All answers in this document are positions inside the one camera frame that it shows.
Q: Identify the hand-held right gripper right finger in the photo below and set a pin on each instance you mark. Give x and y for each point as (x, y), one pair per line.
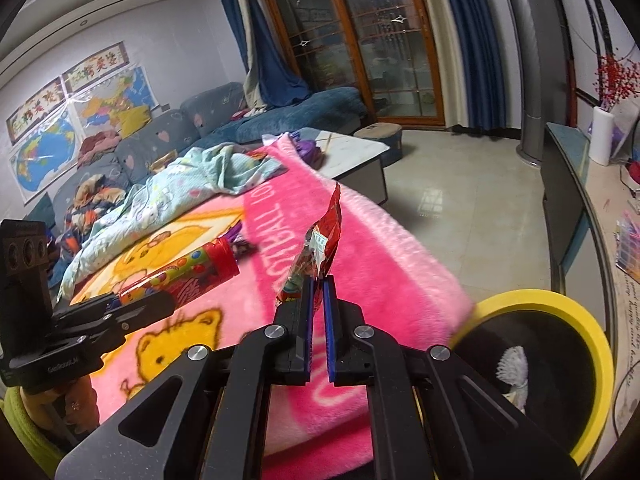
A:
(329, 330)

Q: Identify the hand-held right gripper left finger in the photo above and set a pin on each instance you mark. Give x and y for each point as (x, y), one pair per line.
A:
(309, 330)

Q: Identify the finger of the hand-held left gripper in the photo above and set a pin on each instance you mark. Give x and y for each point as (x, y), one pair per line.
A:
(85, 310)
(145, 310)

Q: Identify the red candy tube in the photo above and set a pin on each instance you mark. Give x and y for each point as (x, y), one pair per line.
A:
(190, 272)

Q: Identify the red snack wrapper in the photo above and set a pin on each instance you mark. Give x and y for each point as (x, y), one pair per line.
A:
(325, 240)

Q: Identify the white tissue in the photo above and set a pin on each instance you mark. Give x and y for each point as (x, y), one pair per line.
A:
(512, 365)

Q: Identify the yellow round bin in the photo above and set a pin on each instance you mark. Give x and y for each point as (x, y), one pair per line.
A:
(550, 300)

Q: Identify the pink printed blanket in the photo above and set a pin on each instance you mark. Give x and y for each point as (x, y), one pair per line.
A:
(400, 260)

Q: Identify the orange clothes pile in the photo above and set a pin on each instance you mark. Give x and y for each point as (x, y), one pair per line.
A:
(90, 200)

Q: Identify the green fabric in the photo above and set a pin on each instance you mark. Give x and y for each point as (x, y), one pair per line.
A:
(25, 435)

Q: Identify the light green printed cloth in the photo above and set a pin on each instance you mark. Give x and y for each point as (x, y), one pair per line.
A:
(200, 175)

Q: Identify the red clothes pile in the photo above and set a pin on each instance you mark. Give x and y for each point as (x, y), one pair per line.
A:
(97, 142)

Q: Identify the purple cloth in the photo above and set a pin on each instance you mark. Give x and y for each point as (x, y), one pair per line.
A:
(310, 150)

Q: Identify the white coffee table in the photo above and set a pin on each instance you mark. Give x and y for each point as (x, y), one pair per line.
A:
(355, 150)

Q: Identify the round blue stool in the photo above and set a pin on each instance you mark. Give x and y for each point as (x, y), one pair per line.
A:
(385, 145)

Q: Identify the blue-grey sofa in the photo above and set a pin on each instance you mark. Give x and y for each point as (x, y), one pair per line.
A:
(300, 115)

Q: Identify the long TV cabinet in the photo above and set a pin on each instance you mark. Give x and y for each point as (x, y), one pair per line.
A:
(565, 200)

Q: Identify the blue curtain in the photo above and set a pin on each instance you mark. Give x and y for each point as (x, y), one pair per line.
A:
(475, 35)
(270, 60)

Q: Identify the wooden-framed glass door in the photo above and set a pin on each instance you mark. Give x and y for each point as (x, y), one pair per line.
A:
(380, 35)

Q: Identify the clear bead organizer box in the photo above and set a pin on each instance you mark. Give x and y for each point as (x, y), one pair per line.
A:
(629, 245)

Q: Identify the grey tower air conditioner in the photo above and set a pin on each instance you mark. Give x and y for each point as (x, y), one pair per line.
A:
(525, 60)

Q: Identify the white ribbed vase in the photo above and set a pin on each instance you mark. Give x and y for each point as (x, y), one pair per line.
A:
(601, 135)

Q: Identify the red yarn ball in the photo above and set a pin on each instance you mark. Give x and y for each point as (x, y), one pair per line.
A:
(635, 170)

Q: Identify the red berry branches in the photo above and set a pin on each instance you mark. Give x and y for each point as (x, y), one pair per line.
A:
(620, 80)

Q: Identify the world map wall poster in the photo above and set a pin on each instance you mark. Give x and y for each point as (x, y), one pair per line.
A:
(45, 155)

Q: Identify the calligraphy wall poster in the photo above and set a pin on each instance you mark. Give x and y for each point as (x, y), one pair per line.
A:
(35, 110)
(95, 67)

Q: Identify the purple picture in white frame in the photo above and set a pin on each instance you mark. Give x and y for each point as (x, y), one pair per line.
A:
(625, 130)

